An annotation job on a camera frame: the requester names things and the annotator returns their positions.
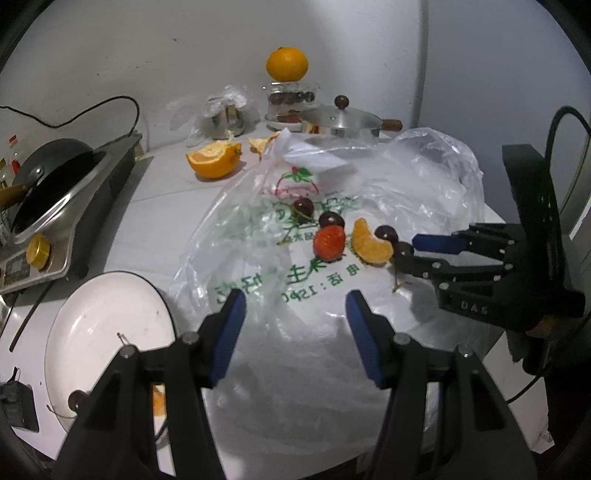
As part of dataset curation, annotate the black stick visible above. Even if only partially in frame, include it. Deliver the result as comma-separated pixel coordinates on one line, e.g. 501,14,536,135
9,282,55,354

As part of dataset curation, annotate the black induction cooker cable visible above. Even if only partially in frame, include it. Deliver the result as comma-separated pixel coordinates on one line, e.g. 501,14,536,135
0,95,140,134

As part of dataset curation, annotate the steel cup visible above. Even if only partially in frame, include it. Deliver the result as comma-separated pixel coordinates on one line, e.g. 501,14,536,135
211,104,245,139

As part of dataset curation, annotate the clear container with cherries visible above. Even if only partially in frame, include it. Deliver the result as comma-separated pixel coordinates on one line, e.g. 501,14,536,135
264,80,320,132

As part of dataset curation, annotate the black wok with wooden handle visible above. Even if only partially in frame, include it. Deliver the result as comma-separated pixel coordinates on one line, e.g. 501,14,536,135
0,138,95,232

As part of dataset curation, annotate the orange peel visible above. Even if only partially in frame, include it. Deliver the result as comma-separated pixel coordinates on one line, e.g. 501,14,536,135
248,131,282,160

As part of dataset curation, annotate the small steel pot wooden handle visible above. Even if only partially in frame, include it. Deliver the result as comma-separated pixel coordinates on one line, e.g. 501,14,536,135
300,117,402,139

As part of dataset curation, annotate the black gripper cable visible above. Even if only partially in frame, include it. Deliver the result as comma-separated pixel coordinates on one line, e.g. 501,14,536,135
546,106,591,222

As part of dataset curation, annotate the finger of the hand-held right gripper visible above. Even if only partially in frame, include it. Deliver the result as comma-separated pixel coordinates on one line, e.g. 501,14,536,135
392,251,504,296
412,223,522,259

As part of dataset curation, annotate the crumpled clear plastic bag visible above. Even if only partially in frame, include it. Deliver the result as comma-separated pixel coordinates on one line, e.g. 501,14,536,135
168,85,259,139

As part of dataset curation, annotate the white plate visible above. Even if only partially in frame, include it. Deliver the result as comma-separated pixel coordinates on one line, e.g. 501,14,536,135
45,272,178,450

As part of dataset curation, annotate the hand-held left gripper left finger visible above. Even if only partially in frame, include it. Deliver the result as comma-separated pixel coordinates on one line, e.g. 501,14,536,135
53,290,247,480

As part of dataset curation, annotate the clear printed plastic bag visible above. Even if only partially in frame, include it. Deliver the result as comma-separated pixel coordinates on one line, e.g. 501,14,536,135
168,127,485,457

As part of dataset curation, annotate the large orange segment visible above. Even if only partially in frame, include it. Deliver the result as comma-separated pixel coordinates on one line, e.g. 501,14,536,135
352,218,394,268

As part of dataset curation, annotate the person's right hand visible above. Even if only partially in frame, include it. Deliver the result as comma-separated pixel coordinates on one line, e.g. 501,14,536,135
526,315,561,337

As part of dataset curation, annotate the whole orange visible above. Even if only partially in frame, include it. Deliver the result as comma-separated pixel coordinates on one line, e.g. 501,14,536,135
266,46,308,83

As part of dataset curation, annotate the black device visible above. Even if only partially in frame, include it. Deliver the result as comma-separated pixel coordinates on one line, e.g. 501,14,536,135
0,367,40,432

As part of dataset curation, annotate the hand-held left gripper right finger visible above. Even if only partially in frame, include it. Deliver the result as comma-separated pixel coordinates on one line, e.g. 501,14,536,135
345,290,539,480

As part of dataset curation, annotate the silver induction cooker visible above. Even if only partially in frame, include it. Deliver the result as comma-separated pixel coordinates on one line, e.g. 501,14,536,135
0,131,144,294

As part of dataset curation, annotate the red strawberry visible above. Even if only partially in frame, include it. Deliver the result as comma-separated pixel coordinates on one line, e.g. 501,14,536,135
313,226,347,264

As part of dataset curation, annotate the half peeled orange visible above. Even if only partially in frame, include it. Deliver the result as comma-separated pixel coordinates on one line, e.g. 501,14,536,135
186,141,243,181

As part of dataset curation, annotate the steel pot lid wooden knob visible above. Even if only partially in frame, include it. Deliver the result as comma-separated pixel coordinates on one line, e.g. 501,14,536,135
300,95,384,127

